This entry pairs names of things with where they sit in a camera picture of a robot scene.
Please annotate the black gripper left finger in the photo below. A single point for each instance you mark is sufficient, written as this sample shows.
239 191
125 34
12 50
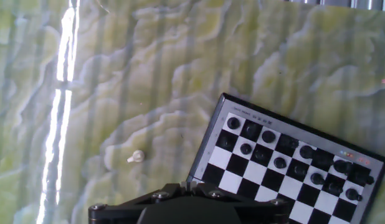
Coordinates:
149 199

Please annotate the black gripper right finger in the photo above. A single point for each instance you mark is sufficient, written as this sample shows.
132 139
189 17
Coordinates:
230 199

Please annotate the white chess piece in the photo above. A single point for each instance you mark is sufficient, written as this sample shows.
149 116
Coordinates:
138 155

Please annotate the black framed magnetic chessboard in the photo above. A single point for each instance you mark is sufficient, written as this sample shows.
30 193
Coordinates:
273 186

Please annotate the black chess pawn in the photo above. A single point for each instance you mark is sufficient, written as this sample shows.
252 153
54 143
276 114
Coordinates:
300 170
353 194
335 188
262 155
245 148
226 142
317 179
280 162

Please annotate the black chess piece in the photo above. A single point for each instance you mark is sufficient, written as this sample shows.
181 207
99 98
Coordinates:
343 167
233 123
363 177
268 136
252 130
306 152
324 159
288 143

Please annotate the green marble patterned mat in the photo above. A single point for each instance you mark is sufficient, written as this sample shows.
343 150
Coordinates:
149 77

